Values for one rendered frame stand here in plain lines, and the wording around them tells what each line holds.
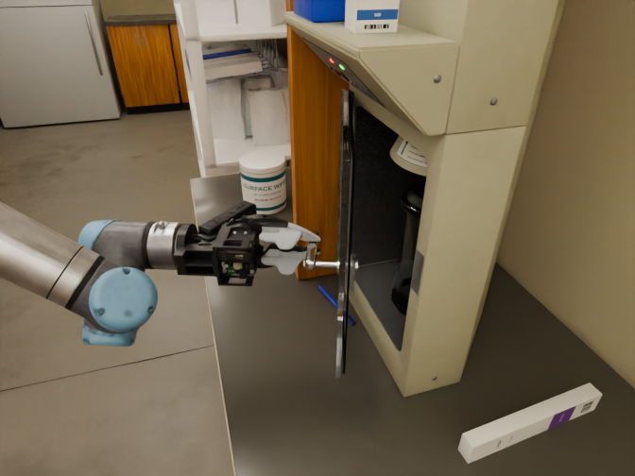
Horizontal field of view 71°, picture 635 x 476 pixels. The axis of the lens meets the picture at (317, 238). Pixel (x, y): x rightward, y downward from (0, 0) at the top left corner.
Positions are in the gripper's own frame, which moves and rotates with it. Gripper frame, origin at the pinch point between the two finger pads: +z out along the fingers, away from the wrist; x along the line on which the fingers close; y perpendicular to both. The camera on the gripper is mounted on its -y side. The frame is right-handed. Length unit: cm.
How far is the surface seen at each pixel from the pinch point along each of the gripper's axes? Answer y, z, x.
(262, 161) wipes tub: -57, -18, -11
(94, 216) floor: -206, -170, -120
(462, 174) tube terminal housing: 7.2, 19.2, 15.7
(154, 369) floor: -73, -77, -120
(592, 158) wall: -22, 51, 6
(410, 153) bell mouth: -3.6, 14.3, 13.9
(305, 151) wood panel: -24.1, -2.9, 5.6
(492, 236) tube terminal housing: 4.8, 25.8, 5.2
